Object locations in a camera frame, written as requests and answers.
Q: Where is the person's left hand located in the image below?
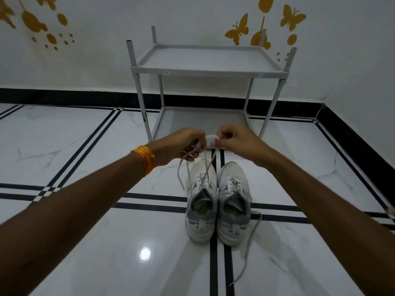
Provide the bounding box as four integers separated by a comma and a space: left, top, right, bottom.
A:
145, 127, 207, 167

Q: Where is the person's right hand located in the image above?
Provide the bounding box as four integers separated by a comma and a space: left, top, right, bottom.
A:
214, 123, 274, 169

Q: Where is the white sneaker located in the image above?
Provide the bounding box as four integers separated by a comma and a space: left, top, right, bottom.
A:
217, 161, 263, 287
177, 134, 220, 244

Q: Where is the grey two-tier shoe rack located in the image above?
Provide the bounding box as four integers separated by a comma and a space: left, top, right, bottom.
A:
125, 26, 297, 150

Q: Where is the person's left forearm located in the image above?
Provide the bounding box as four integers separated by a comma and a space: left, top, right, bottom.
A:
0, 150, 147, 296

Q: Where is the person's right forearm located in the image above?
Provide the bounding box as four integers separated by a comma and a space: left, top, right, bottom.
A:
262, 149, 395, 296

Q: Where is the orange thread wristband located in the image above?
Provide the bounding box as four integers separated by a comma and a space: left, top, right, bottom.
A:
131, 146, 156, 176

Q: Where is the yellow hanging butterfly wall sticker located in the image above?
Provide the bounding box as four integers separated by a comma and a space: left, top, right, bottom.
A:
250, 16, 272, 51

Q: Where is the small yellow butterfly wall sticker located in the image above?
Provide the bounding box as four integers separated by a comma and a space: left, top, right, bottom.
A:
280, 4, 307, 32
224, 13, 250, 46

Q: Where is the large yellow butterfly wall sticker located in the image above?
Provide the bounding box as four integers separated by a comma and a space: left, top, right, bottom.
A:
253, 0, 275, 14

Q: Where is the cluster of yellow wall stickers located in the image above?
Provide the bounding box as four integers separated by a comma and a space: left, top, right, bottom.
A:
0, 0, 76, 51

